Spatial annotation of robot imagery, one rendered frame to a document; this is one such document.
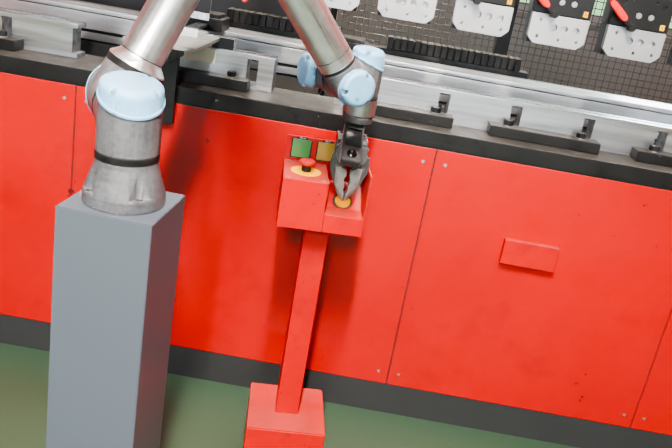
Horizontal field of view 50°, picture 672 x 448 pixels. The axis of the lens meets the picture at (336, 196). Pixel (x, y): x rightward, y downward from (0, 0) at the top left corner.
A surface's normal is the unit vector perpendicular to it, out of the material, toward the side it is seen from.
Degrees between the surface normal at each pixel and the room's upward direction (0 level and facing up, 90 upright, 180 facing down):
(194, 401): 0
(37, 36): 90
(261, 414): 0
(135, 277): 90
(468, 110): 90
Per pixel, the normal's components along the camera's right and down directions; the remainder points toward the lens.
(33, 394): 0.16, -0.93
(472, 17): -0.07, 0.32
